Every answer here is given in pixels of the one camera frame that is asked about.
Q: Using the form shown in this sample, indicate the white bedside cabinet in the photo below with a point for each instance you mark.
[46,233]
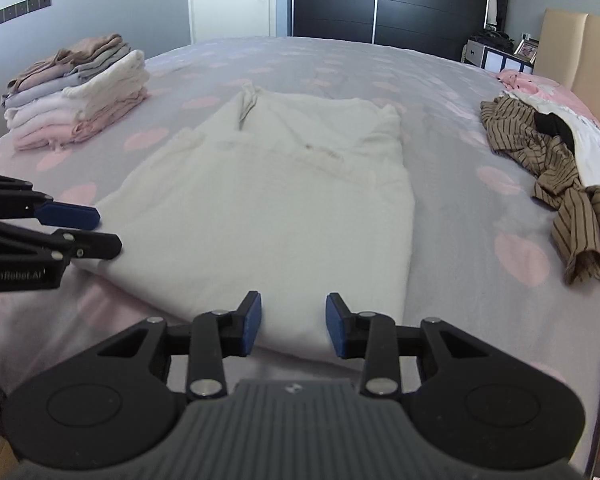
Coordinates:
[493,60]

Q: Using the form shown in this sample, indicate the folded white garment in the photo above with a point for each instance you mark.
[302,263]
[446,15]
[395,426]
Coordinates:
[73,104]

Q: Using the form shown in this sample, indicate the grey wall switch panel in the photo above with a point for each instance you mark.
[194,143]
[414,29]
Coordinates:
[22,8]

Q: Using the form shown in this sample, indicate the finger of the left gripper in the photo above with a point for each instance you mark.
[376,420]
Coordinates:
[71,244]
[66,215]

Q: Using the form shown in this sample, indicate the cream white long-sleeve shirt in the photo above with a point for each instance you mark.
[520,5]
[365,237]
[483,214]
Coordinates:
[290,195]

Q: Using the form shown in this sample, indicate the folded beige garment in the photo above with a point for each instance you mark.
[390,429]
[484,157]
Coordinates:
[63,61]

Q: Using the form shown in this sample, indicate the brown striped garment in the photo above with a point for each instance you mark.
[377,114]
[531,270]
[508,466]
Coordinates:
[511,132]

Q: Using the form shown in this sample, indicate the black sliding wardrobe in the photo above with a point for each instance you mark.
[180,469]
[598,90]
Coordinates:
[437,27]

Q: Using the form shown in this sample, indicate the beige padded headboard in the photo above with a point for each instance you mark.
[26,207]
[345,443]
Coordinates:
[569,53]

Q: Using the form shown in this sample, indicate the white printed garment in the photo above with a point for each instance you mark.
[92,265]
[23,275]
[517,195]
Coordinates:
[586,135]

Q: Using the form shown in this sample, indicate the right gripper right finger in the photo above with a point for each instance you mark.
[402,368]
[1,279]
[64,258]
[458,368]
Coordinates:
[367,336]

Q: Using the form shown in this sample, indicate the folded grey garment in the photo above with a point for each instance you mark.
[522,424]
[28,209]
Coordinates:
[59,77]

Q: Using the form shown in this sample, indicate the grey pink-dotted bed cover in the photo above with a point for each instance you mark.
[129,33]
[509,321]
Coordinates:
[482,258]

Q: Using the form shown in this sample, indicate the pink pillow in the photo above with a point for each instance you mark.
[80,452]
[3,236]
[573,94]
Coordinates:
[545,89]

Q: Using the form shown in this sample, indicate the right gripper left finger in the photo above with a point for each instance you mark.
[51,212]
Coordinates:
[215,336]

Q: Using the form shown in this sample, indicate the picture frame on cabinet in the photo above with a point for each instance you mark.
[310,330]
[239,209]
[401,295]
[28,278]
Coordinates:
[527,49]

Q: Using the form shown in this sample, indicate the folded pink garment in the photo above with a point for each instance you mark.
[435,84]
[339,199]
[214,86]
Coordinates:
[55,133]

